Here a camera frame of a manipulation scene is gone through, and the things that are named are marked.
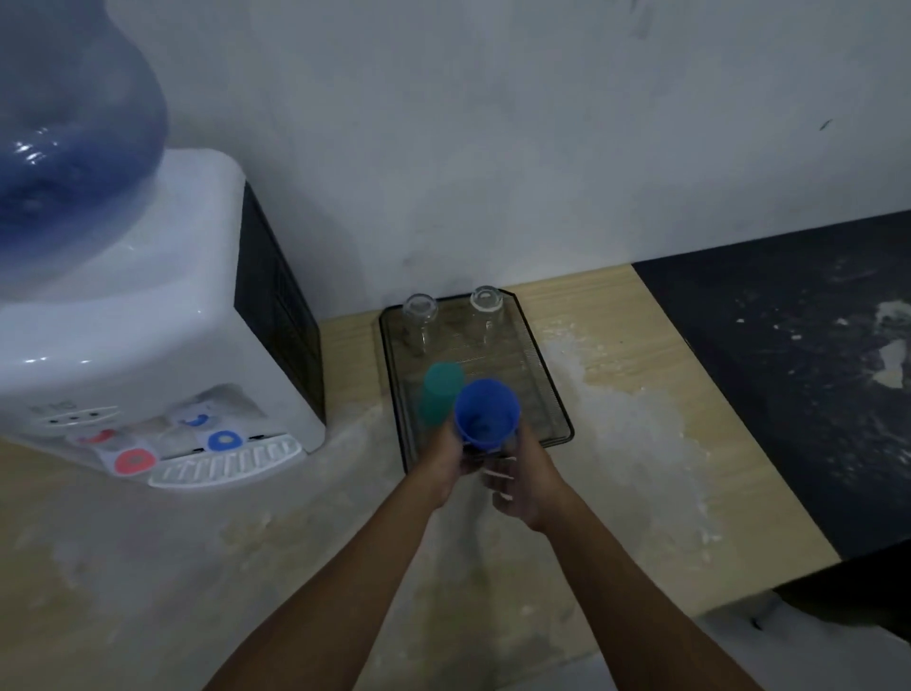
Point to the person's left hand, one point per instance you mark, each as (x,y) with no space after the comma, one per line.
(441,463)

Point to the person's right hand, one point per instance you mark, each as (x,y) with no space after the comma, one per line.
(530,491)

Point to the person's right thumb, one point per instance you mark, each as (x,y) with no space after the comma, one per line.
(524,441)

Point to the person's left fingers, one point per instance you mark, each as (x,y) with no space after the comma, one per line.
(471,464)

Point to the blue plastic cup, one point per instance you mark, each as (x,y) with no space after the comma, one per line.
(487,416)

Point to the teal plastic cup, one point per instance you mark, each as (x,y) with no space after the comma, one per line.
(438,395)

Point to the person's right forearm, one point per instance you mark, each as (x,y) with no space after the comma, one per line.
(640,605)

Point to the person's left forearm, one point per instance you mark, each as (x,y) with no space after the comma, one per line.
(334,605)

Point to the clear plastic tray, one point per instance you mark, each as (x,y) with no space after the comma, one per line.
(527,384)

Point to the clear drinking glass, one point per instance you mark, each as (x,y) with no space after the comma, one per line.
(487,310)
(420,317)

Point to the white drip tray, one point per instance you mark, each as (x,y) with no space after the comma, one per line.
(228,463)

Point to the blue tap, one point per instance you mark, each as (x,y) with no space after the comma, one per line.
(225,441)

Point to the white water dispenser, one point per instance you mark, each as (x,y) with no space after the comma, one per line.
(178,313)

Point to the red tap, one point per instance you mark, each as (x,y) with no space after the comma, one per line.
(134,462)

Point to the blue water bottle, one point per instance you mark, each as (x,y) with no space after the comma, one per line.
(64,128)

